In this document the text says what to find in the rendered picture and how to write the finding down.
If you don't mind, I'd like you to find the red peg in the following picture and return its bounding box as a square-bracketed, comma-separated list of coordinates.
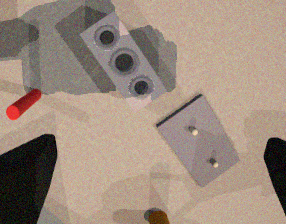
[7, 88, 41, 120]

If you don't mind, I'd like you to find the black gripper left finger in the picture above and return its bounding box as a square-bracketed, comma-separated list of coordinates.
[0, 135, 58, 224]

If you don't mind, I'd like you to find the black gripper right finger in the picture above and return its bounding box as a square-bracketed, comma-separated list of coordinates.
[263, 137, 286, 217]

